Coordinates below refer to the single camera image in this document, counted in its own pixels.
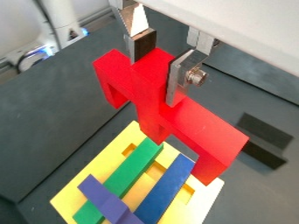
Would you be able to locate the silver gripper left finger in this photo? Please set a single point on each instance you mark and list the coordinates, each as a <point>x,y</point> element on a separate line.
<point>139,35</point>

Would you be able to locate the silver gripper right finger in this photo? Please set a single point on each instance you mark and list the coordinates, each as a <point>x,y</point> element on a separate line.
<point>186,71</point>

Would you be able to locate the red cross-shaped block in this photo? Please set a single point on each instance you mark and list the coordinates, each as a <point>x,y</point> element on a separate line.
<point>139,83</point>

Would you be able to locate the yellow base board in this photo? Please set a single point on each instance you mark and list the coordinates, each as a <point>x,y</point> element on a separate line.
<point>137,183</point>

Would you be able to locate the black block holder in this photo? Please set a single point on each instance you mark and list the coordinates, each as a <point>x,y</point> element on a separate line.
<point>268,141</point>

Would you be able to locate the green long block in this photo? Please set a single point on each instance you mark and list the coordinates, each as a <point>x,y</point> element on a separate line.
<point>129,172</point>

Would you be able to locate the blue long block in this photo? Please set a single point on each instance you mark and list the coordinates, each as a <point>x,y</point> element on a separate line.
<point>161,197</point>

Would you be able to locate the purple cross-shaped block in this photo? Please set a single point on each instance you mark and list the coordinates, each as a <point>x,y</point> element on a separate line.
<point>103,205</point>

